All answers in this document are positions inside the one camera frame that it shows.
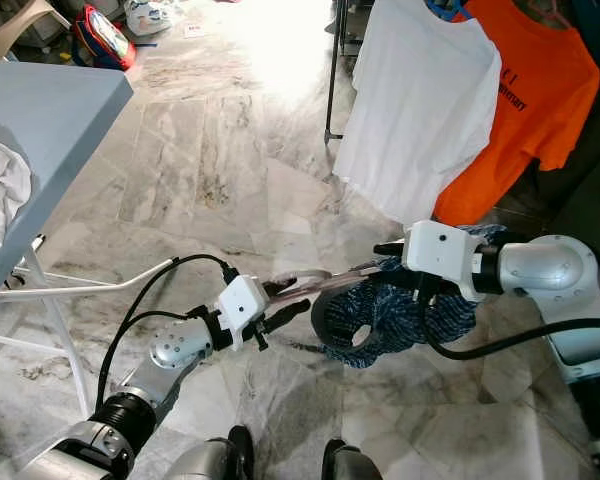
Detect blue plaid shirt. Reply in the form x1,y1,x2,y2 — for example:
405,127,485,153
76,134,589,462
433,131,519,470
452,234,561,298
312,225,511,371

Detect pink clothes hanger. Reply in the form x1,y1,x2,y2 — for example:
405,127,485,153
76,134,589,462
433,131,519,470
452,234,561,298
270,262,386,303

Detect white hanging T-shirt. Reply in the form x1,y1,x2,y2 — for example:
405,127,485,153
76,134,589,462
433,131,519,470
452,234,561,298
332,0,504,226

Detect robot left leg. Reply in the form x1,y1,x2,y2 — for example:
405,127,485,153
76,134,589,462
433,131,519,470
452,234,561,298
165,427,256,480

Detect robot leg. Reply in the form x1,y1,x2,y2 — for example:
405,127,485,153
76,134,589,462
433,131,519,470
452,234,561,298
322,438,401,480
165,427,256,480

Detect dark green sofa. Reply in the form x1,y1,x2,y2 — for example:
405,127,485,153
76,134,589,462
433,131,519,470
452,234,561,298
520,100,600,441

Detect robot right leg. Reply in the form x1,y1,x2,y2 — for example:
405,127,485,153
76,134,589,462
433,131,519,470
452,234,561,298
322,438,401,480

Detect black clothes rack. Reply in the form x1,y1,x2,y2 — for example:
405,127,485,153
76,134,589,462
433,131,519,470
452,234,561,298
325,0,351,141

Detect white crumpled shirt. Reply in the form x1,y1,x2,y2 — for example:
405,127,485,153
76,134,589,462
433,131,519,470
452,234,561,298
0,135,34,251

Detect orange hanging T-shirt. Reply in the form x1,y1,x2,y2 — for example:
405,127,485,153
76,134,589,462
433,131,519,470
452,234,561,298
433,0,600,226

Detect light blue folding table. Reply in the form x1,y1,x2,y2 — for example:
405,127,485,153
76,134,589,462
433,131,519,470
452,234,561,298
0,58,134,316

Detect white printed plastic bag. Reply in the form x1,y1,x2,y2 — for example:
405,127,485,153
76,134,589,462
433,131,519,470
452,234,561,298
125,0,179,39

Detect red blue backpack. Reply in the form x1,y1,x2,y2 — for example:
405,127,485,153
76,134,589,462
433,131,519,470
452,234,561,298
75,5,138,71

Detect cream plastic chair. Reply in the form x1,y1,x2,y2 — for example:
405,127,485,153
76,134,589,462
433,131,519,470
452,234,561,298
0,0,71,59

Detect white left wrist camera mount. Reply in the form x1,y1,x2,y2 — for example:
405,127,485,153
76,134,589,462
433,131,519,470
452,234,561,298
216,275,273,341

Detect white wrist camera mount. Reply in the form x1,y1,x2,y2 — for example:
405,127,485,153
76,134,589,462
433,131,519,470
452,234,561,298
216,275,273,341
402,220,483,303

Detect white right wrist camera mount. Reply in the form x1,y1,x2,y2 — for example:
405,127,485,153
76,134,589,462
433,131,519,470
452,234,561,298
402,220,483,303

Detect short black left arm cable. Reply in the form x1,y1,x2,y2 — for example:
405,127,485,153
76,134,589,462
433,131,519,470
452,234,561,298
130,310,209,331

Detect long black left arm cable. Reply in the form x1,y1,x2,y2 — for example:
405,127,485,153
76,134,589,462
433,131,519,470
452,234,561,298
95,254,236,406

